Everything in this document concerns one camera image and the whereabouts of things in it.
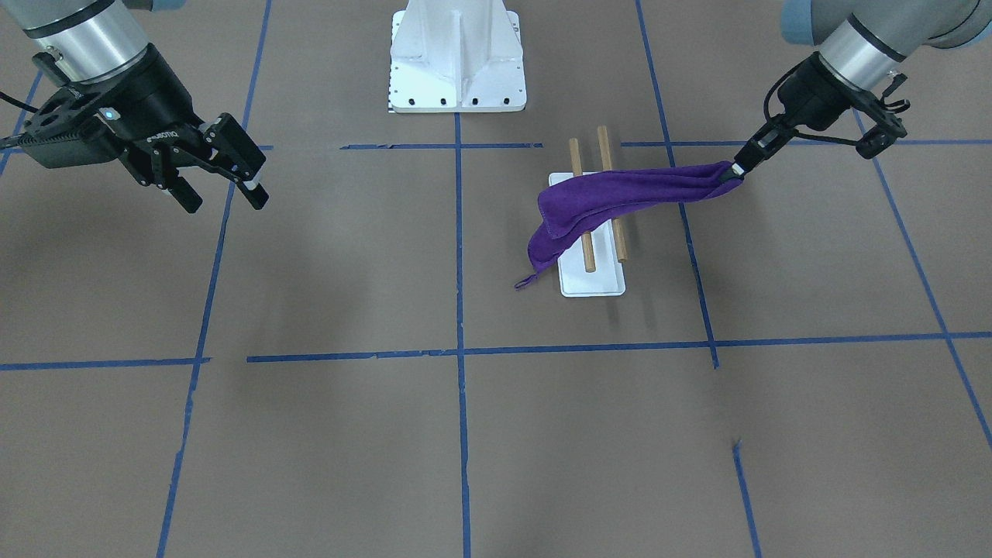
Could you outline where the purple towel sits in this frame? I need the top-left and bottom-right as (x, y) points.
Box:
(515, 161), (743, 290)

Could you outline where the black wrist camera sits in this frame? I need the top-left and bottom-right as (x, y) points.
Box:
(852, 71), (911, 160)
(12, 88), (125, 169)

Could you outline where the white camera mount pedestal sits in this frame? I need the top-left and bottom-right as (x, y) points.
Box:
(387, 1), (528, 114)

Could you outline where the white wooden towel rack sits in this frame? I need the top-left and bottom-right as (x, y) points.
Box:
(549, 125), (628, 299)

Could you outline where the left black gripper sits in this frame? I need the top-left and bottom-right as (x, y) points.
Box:
(722, 53), (856, 183)

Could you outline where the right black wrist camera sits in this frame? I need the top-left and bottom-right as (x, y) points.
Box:
(12, 88), (125, 169)

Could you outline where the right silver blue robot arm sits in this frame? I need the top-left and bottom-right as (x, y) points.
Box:
(2, 1), (269, 213)

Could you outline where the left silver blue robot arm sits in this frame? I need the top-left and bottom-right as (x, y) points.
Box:
(722, 1), (990, 181)

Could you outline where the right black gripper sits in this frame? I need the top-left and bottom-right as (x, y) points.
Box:
(85, 45), (269, 213)

